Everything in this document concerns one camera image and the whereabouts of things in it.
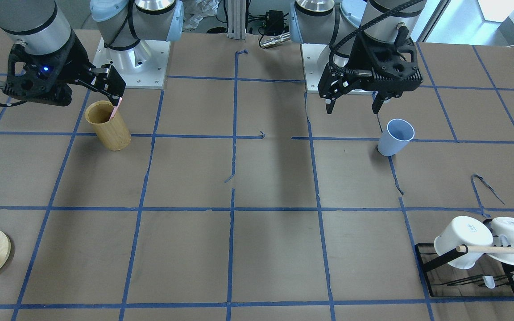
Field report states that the black power adapter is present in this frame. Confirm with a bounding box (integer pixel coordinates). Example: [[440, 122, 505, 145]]
[[262, 10, 289, 36]]

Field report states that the wooden dowel rod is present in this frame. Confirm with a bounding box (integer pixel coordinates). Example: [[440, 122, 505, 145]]
[[455, 244, 514, 255]]

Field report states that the silver cylindrical connector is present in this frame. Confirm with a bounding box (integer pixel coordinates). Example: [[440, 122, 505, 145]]
[[259, 32, 291, 49]]

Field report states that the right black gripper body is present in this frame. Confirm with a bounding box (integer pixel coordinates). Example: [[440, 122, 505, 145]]
[[3, 31, 92, 106]]

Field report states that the pink chopstick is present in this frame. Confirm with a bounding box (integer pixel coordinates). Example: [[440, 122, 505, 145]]
[[109, 97, 123, 120]]

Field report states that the black wire mug rack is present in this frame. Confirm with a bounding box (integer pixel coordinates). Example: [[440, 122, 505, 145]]
[[415, 218, 514, 297]]

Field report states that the crumpled clear plastic bag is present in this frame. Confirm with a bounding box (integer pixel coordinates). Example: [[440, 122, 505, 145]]
[[182, 0, 220, 31]]

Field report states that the aluminium frame post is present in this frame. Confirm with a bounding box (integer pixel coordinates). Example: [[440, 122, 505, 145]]
[[225, 0, 248, 42]]

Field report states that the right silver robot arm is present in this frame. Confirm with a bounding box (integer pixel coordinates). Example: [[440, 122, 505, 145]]
[[0, 0, 184, 107]]

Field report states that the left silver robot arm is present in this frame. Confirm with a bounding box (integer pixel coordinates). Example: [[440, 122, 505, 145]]
[[289, 0, 426, 114]]

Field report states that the white mug near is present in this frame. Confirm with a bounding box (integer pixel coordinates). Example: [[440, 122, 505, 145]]
[[434, 216, 493, 255]]

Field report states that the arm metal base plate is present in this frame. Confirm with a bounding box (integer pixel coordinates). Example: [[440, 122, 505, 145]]
[[92, 39, 172, 89], [300, 44, 373, 95]]

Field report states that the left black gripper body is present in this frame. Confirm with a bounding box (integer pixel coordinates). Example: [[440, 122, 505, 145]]
[[318, 34, 420, 99]]

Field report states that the light blue plastic cup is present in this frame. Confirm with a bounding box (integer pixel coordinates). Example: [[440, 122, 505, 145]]
[[377, 119, 415, 156]]

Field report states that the bamboo wooden cup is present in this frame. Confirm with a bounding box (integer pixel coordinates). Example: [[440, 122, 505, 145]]
[[84, 100, 131, 152]]

